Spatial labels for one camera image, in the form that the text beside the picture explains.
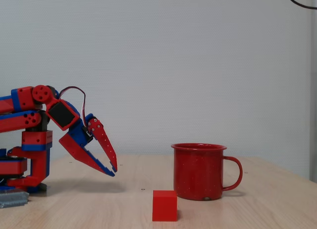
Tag red cube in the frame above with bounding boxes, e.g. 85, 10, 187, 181
152, 190, 178, 222

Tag red enamel mug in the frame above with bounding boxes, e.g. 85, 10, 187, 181
170, 143, 243, 202

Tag red white servo cable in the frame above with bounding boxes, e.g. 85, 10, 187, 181
58, 86, 91, 138

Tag black hanging cable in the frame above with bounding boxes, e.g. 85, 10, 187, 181
287, 0, 317, 9

